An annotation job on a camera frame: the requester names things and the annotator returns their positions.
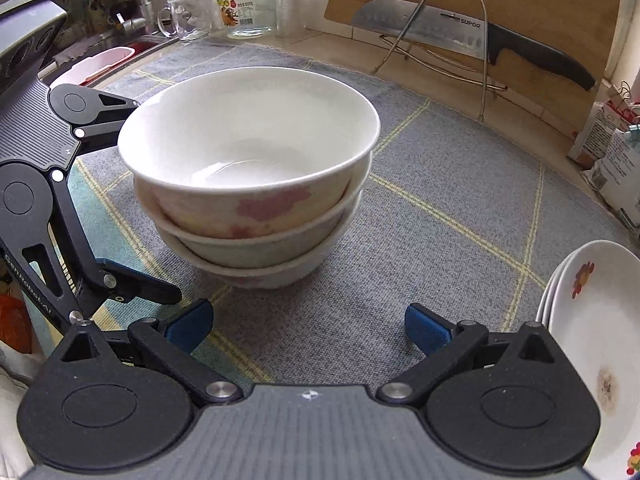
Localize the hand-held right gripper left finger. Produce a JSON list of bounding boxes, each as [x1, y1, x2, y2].
[[60, 298, 244, 406]]

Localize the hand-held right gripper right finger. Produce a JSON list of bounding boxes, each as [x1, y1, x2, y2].
[[376, 303, 556, 403]]

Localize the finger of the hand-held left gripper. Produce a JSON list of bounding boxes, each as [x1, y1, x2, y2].
[[20, 170, 182, 322], [74, 91, 141, 153]]

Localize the white bowl pink flowers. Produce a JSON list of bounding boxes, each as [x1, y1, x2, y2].
[[155, 195, 363, 291], [132, 160, 373, 269], [117, 66, 381, 239]]

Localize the stained white plate fruit print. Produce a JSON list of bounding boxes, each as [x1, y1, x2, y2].
[[547, 240, 640, 480]]

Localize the white and red drain basket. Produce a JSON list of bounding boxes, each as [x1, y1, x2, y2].
[[50, 46, 136, 88]]

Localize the steel sink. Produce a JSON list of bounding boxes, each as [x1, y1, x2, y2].
[[65, 25, 176, 71]]

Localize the grey teal checked dish mat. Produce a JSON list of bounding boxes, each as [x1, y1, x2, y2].
[[65, 40, 631, 396]]

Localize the orange plastic bag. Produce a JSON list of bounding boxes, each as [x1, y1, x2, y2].
[[0, 295, 32, 356]]

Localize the clear glass mug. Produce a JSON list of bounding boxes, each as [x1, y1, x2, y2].
[[157, 0, 213, 43]]

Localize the glass jar with green lid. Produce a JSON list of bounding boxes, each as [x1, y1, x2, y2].
[[216, 0, 278, 40]]

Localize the white printed plastic bag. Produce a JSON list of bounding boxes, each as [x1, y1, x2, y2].
[[582, 127, 640, 233]]

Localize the white red food bag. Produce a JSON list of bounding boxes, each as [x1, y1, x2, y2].
[[567, 101, 631, 168]]

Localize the black handled kitchen cleaver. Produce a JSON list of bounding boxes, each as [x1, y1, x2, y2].
[[350, 0, 598, 92]]

